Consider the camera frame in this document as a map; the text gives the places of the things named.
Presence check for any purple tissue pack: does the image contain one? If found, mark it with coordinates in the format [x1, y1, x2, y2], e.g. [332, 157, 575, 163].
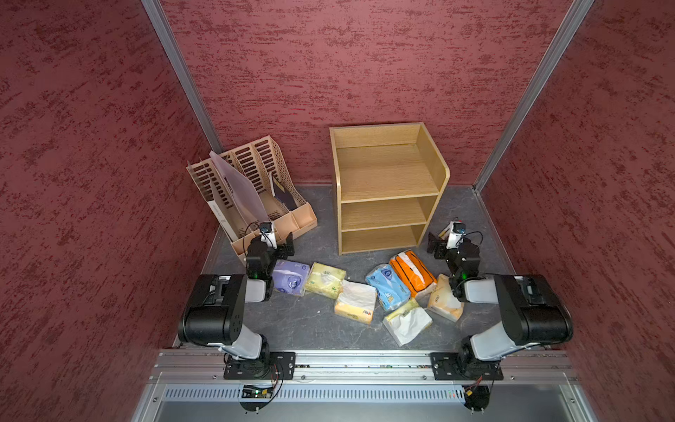
[272, 260, 311, 297]

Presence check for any yellow green tissue pack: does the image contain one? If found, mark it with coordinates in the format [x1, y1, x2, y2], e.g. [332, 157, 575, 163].
[305, 262, 346, 300]

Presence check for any small beige tissue box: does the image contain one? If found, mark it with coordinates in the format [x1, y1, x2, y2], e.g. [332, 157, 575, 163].
[426, 274, 464, 323]

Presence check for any blue tissue pack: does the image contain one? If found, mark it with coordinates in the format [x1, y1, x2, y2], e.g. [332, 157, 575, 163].
[366, 264, 411, 312]

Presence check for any white yellow tissue pack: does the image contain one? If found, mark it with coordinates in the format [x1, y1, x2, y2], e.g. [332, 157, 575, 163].
[382, 298, 432, 346]

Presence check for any orange white tissue box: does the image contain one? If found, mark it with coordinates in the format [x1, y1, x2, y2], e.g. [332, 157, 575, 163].
[334, 281, 377, 325]

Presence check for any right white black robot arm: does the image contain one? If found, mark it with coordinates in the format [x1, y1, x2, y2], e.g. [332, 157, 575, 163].
[427, 234, 573, 383]

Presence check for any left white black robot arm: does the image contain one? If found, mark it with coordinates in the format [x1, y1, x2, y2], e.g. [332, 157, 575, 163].
[178, 235, 295, 382]

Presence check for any wooden three-tier shelf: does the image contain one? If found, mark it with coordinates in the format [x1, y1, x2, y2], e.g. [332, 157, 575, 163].
[330, 122, 450, 255]

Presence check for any lavender paper folder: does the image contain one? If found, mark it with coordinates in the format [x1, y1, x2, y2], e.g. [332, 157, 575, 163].
[209, 151, 270, 224]

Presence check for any wooden slotted desk organizer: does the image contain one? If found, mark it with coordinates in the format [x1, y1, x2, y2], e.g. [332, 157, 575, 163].
[186, 135, 318, 261]

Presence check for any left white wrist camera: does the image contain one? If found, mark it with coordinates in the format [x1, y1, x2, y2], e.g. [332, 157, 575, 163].
[258, 222, 277, 249]

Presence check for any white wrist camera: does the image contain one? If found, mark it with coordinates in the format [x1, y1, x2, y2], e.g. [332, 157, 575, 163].
[445, 220, 467, 250]
[258, 222, 277, 249]

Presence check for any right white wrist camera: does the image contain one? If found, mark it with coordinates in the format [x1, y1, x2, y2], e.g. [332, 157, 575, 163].
[445, 220, 467, 250]

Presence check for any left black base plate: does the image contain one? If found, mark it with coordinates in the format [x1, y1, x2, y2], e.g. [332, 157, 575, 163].
[223, 352, 296, 381]

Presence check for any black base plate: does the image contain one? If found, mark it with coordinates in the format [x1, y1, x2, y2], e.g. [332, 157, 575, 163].
[223, 352, 296, 381]
[429, 353, 504, 382]

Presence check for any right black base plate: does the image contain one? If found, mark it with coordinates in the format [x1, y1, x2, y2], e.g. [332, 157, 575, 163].
[429, 353, 504, 382]

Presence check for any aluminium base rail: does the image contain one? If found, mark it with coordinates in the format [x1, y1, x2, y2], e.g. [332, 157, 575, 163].
[149, 348, 580, 386]

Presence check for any right corner aluminium post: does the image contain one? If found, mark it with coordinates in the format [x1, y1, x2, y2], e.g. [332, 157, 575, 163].
[473, 0, 594, 195]

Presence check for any corner aluminium post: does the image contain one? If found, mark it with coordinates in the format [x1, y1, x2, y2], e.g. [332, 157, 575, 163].
[473, 0, 594, 195]
[142, 0, 224, 153]

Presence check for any left corner aluminium post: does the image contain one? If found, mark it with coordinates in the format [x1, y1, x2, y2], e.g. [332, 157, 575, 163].
[142, 0, 224, 153]

